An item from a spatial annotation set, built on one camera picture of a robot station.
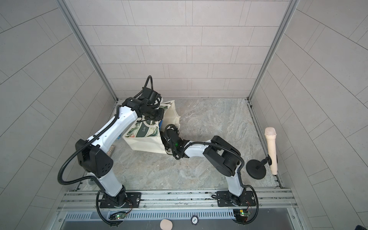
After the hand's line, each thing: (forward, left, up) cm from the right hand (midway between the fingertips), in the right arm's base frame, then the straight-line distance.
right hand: (152, 139), depth 84 cm
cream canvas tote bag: (-2, +2, +8) cm, 8 cm away
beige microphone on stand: (-12, -58, +20) cm, 62 cm away
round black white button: (-38, -22, -10) cm, 46 cm away
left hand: (+9, -10, +11) cm, 17 cm away
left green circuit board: (-35, +13, -6) cm, 38 cm away
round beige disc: (-39, -9, -8) cm, 41 cm away
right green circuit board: (-38, -45, -11) cm, 60 cm away
